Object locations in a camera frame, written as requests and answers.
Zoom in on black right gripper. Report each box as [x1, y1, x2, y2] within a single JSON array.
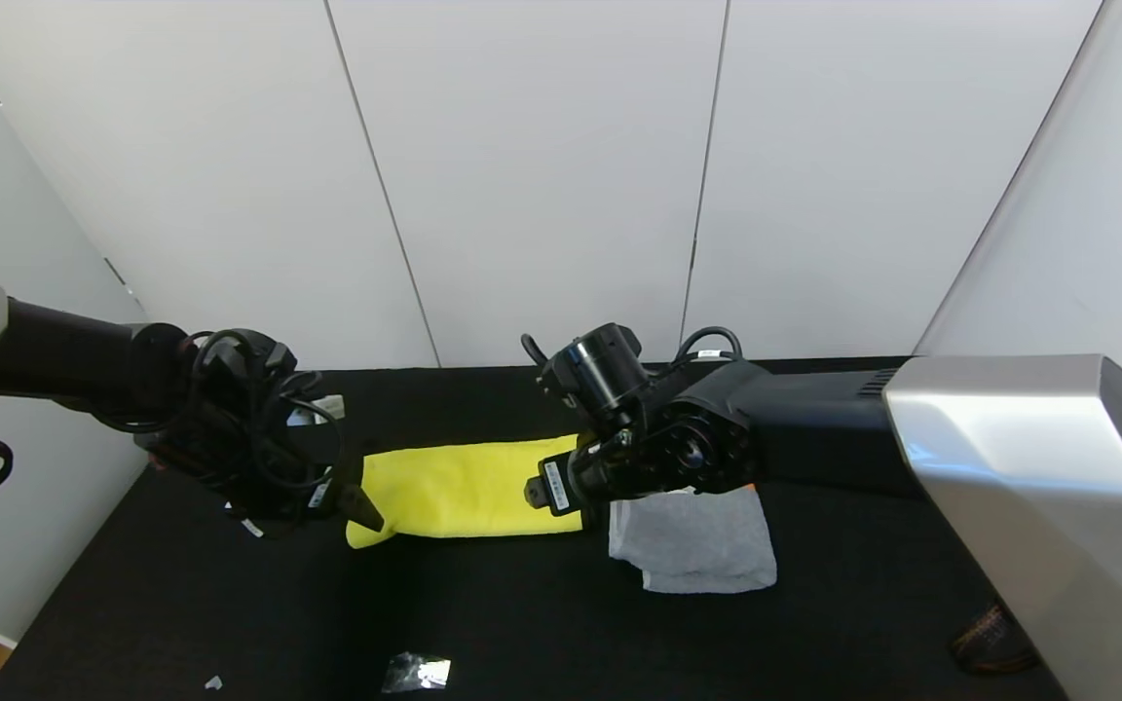
[[523, 447, 612, 517]]

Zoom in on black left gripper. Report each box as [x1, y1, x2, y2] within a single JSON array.
[[276, 464, 385, 533]]

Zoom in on yellow towel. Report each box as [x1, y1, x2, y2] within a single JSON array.
[[346, 435, 587, 549]]

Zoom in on grey towel with orange marks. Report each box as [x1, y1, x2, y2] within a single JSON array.
[[608, 487, 778, 595]]

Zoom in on crumpled silver foil scrap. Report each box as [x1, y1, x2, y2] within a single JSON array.
[[384, 650, 452, 694]]

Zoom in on black table cloth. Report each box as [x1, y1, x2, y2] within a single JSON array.
[[0, 355, 1068, 701]]

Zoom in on black left wrist cables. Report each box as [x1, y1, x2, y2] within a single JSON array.
[[84, 329, 350, 536]]

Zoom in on black wrist cables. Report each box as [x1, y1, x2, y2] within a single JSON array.
[[84, 329, 350, 536], [520, 326, 747, 459]]

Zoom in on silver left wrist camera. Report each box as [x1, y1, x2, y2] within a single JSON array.
[[288, 394, 346, 427]]

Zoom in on black right wrist cables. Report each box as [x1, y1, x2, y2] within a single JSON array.
[[520, 326, 747, 459]]

